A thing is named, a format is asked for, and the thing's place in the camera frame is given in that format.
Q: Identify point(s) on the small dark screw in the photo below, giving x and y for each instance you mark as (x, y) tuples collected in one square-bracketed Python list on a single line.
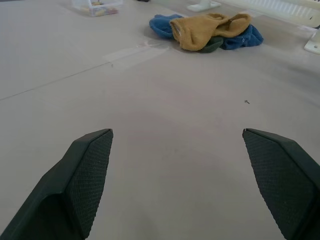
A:
[(247, 101)]

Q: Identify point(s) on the dark green sock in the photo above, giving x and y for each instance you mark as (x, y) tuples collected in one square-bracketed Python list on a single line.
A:
[(212, 45)]

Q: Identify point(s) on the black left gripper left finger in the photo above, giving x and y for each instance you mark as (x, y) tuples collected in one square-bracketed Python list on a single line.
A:
[(62, 190)]

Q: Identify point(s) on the mustard yellow sock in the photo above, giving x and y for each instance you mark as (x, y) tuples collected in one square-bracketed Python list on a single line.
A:
[(200, 31)]

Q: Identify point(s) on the blue sock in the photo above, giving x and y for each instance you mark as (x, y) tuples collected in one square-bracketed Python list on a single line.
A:
[(243, 38), (161, 26)]

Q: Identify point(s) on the white bin lid piece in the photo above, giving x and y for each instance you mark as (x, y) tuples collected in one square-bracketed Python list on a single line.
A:
[(313, 45)]

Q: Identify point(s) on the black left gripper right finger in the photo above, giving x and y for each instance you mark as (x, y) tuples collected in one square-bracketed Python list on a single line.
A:
[(282, 180)]

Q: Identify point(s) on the white plastic bin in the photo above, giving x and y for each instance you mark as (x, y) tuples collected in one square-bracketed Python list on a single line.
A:
[(275, 8)]

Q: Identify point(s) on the clear plastic box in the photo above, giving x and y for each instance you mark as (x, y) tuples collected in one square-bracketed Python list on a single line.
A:
[(100, 8)]

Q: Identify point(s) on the clear tape strip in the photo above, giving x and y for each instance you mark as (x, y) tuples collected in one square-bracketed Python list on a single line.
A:
[(132, 53)]

